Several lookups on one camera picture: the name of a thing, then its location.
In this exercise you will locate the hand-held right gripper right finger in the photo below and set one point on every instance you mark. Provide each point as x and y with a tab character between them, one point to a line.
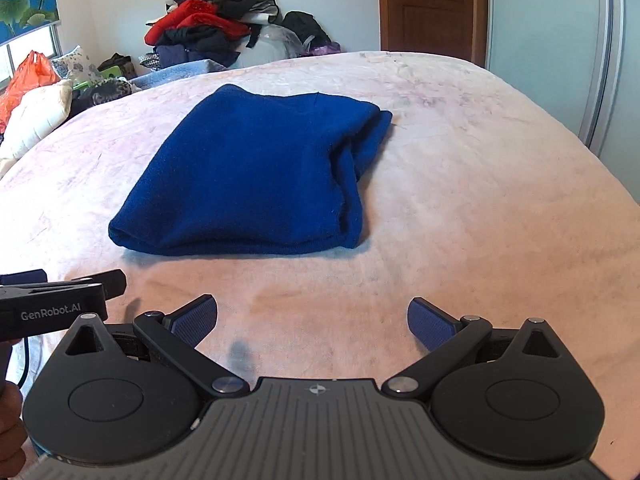
427	324

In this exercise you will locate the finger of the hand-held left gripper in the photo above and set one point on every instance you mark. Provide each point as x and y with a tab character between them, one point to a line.
112	281
22	279

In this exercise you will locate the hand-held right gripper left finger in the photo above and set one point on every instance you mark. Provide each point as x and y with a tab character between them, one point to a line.
195	319

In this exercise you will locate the blue beaded sweater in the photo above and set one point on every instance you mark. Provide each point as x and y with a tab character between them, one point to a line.
250	175

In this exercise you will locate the pile of clothes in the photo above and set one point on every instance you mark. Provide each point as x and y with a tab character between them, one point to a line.
200	20

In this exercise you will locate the person's left hand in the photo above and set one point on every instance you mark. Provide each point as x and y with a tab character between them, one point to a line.
11	425

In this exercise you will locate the pink floral bed blanket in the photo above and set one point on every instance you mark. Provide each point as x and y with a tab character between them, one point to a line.
475	185

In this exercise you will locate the white quilted pillow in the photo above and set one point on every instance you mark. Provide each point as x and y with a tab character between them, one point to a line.
35	117

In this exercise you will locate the leopard pattern cloth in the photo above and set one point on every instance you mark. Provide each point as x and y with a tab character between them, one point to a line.
107	92

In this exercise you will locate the orange plastic bag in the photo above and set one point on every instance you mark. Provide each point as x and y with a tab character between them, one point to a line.
27	77

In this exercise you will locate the green plastic stool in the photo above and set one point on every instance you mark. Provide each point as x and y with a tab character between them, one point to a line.
107	72

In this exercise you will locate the light blue quilt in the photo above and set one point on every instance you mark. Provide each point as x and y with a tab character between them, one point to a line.
180	72

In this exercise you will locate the grey floral pillow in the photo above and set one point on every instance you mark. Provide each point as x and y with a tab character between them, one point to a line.
75	65

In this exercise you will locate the black bag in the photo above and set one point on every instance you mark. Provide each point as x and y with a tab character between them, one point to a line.
116	60

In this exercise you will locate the window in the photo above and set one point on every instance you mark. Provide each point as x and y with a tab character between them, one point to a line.
30	52

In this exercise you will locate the clear plastic wrapped bundle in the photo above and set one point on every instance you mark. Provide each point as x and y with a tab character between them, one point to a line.
272	47

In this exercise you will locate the purple bag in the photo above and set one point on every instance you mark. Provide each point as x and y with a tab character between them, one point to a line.
322	50

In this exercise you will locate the pale blue wardrobe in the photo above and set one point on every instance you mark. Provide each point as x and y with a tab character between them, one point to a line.
550	50

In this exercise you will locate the brown wooden door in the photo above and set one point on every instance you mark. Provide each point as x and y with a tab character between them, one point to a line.
430	10

